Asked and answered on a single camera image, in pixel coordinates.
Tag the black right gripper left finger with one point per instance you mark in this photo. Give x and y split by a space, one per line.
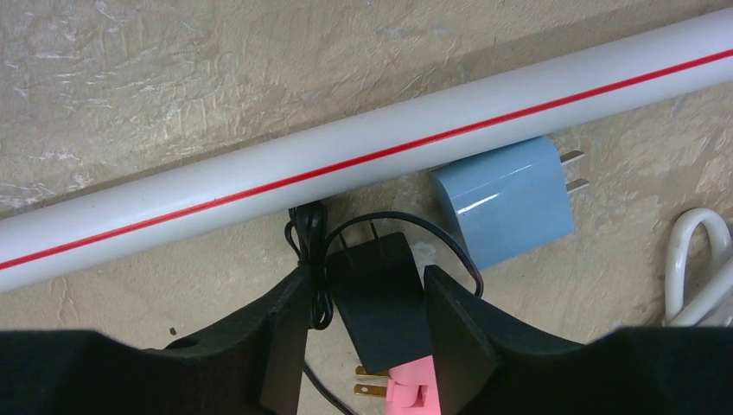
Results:
249 362

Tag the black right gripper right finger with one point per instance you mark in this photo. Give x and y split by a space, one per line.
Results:
489 362

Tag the black charger adapter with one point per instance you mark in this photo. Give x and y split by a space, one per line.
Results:
374 286

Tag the blue square charger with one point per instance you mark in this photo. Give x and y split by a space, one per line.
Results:
506 202

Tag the orange power strip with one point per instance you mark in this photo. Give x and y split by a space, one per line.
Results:
698 271

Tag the pink square charger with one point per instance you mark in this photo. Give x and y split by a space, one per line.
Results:
411 388

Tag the white PVC pipe frame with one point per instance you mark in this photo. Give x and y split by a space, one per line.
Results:
370 147

